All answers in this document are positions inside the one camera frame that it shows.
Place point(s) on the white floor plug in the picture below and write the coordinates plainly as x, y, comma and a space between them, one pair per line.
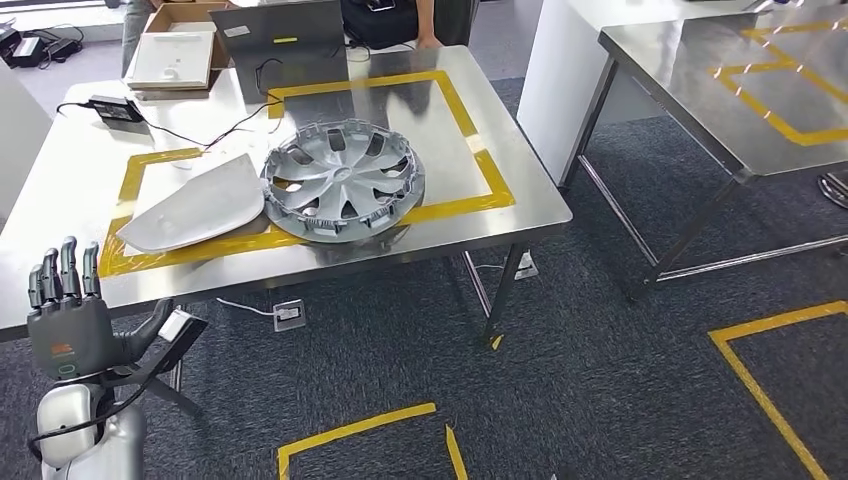
528, 266

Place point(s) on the black power adapter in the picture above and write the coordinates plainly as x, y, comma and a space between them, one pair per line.
116, 109

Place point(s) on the grey laptop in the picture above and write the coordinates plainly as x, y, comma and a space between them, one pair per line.
278, 46

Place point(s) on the small yellow tape bit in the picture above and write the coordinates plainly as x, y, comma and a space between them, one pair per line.
496, 342

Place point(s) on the yellow floor tape square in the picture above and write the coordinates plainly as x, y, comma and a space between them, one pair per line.
768, 324
358, 427

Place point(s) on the person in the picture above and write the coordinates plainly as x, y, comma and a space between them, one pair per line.
397, 20

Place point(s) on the person's hand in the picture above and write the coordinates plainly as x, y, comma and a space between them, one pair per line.
428, 42

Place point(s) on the grey floor socket box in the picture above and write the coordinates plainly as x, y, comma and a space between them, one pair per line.
289, 314

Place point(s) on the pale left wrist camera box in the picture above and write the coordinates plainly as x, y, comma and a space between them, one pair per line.
182, 328

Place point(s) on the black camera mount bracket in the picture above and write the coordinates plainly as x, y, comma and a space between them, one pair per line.
142, 374

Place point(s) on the white desk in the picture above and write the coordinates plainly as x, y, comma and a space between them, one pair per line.
66, 16

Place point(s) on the chrome stanchion base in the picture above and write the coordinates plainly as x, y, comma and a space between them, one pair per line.
836, 189

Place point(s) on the white cabinet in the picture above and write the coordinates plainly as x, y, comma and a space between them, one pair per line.
550, 86

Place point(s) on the yellow table tape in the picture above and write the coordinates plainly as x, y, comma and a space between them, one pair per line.
795, 129

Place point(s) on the steel workbench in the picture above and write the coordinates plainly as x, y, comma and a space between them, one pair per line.
430, 146

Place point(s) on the black electronics pile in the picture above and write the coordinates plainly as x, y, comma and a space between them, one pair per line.
33, 46

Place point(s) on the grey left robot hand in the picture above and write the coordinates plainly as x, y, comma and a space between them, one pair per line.
73, 338

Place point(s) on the cardboard box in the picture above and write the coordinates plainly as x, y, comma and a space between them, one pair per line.
185, 16

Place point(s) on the white curved panel part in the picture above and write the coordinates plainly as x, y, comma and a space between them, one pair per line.
199, 205

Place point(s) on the silver wheel cover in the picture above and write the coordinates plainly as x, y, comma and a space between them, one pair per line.
341, 179

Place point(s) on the white panel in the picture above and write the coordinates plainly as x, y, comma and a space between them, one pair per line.
20, 146

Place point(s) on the steel table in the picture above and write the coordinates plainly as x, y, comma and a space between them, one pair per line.
696, 93

